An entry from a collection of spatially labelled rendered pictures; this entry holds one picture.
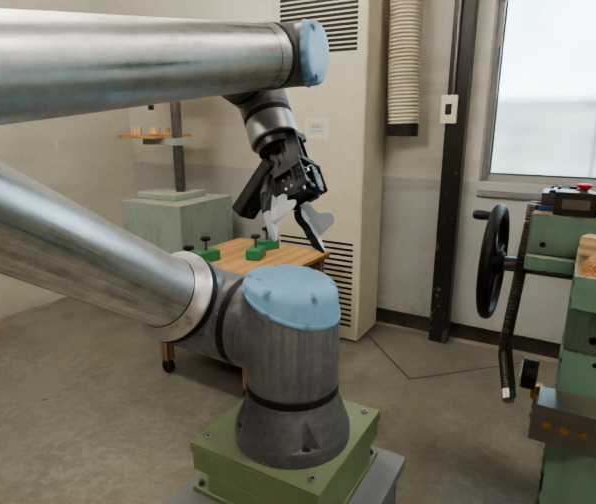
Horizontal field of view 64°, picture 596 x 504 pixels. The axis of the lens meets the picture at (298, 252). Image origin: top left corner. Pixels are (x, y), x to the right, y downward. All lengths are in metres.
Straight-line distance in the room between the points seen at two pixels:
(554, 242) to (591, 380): 0.28
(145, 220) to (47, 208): 2.31
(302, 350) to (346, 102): 1.84
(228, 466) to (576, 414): 0.65
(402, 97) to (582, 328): 1.61
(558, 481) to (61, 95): 1.16
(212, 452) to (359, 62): 1.94
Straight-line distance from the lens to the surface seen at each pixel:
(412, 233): 2.67
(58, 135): 3.45
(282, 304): 0.68
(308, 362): 0.71
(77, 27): 0.47
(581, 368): 1.12
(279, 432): 0.76
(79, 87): 0.46
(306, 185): 0.81
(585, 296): 0.93
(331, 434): 0.79
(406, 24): 2.48
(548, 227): 1.14
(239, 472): 0.82
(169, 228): 2.76
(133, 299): 0.68
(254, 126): 0.86
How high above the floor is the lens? 1.15
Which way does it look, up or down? 15 degrees down
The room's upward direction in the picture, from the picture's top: straight up
